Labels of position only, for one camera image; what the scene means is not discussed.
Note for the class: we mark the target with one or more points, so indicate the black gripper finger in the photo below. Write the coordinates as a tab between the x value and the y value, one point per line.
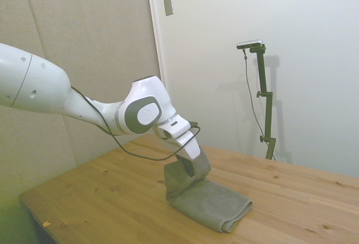
181	160
191	169

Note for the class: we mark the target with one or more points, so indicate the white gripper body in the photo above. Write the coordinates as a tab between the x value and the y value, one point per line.
190	148

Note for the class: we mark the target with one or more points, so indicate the grey towel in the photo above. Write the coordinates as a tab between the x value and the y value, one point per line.
207	202

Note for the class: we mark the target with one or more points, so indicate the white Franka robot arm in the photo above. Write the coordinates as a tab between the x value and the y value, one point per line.
56	87

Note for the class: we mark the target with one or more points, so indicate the small orange tape piece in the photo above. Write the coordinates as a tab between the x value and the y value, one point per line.
46	223

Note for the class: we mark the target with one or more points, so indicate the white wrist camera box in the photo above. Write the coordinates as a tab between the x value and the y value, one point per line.
175	129

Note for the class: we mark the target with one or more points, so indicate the dark green camera stand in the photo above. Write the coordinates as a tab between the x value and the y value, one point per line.
265	87

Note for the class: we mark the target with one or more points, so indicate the silver camera on stand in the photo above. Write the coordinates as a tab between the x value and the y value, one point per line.
249	43

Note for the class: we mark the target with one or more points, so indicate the grey wall switch plate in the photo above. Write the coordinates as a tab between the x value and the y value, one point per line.
169	5

